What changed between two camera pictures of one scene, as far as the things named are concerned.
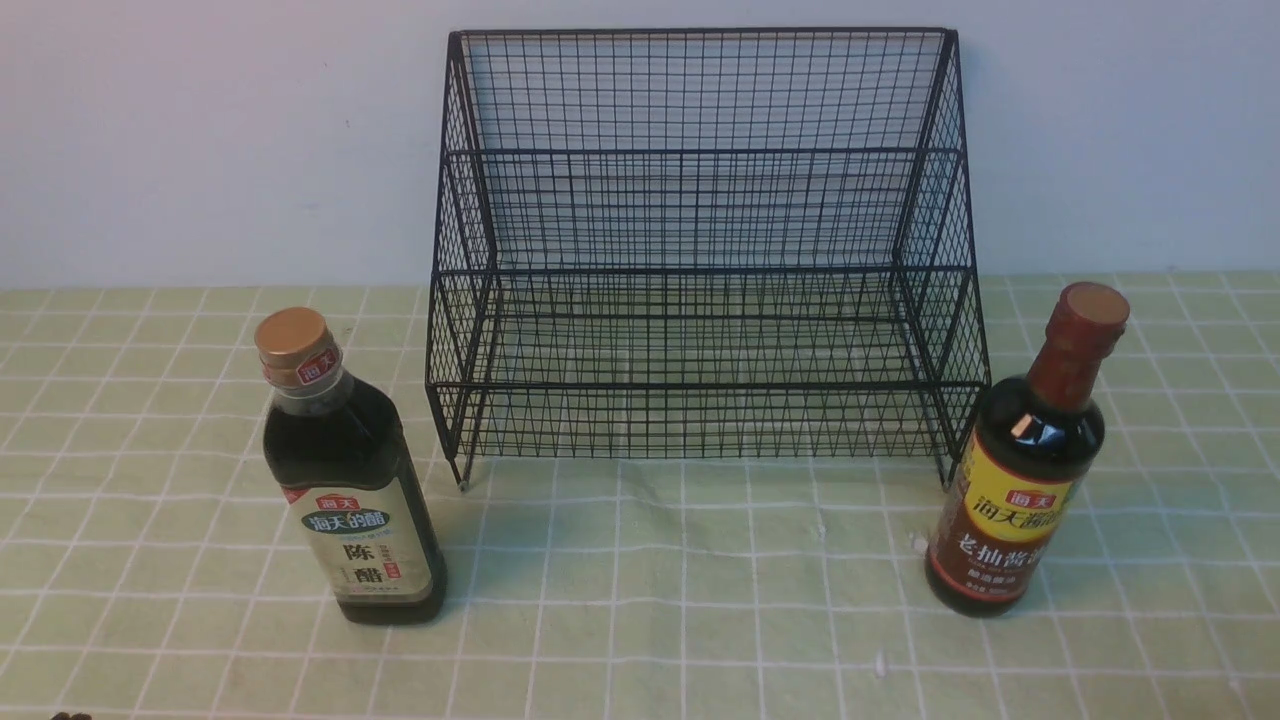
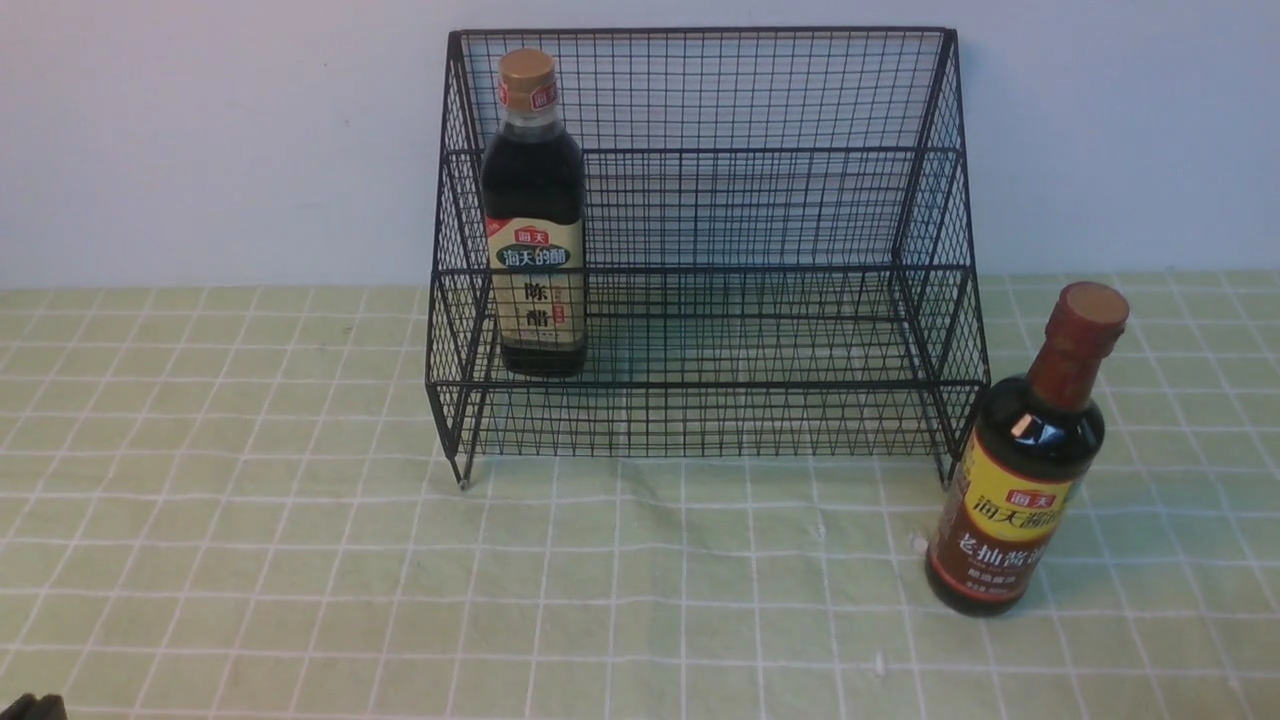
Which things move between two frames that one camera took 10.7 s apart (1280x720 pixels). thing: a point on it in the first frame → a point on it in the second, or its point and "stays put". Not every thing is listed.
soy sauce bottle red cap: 1026,463 stays put
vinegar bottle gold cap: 337,449 → 535,218
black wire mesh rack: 712,245 stays put
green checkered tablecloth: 144,575 stays put
